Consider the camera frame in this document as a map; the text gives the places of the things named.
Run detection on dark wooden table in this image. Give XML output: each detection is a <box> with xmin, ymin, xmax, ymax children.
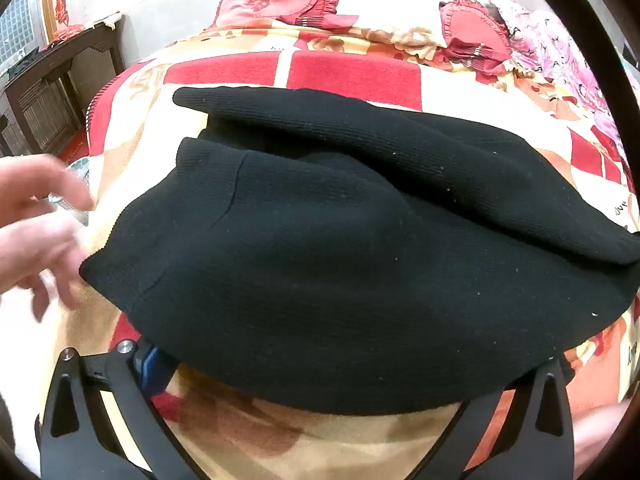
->
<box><xmin>0</xmin><ymin>12</ymin><xmax>126</xmax><ymax>157</ymax></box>

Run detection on white pillow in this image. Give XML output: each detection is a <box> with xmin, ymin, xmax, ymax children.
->
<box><xmin>320</xmin><ymin>0</ymin><xmax>451</xmax><ymax>48</ymax></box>

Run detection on pink printed quilt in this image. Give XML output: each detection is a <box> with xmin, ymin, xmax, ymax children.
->
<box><xmin>500</xmin><ymin>7</ymin><xmax>627</xmax><ymax>161</ymax></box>

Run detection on black cloth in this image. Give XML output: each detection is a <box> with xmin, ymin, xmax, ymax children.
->
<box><xmin>4</xmin><ymin>47</ymin><xmax>42</xmax><ymax>82</ymax></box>

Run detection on black pants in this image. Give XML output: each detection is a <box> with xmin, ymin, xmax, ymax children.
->
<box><xmin>80</xmin><ymin>86</ymin><xmax>640</xmax><ymax>417</ymax></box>

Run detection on metal basin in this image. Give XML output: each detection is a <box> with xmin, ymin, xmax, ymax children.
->
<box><xmin>50</xmin><ymin>157</ymin><xmax>93</xmax><ymax>226</ymax></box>

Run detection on window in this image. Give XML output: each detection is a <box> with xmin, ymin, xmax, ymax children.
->
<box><xmin>0</xmin><ymin>0</ymin><xmax>42</xmax><ymax>67</ymax></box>

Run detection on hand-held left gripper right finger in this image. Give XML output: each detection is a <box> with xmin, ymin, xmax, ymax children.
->
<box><xmin>425</xmin><ymin>356</ymin><xmax>576</xmax><ymax>480</ymax></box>

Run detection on person's left hand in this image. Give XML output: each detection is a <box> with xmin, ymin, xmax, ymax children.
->
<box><xmin>0</xmin><ymin>154</ymin><xmax>97</xmax><ymax>323</ymax></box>

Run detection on red and yellow printed blanket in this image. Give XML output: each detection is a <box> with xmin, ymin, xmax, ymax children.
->
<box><xmin>0</xmin><ymin>22</ymin><xmax>640</xmax><ymax>480</ymax></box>

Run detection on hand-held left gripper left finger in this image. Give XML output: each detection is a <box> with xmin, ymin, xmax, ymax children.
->
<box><xmin>37</xmin><ymin>339</ymin><xmax>201</xmax><ymax>480</ymax></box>

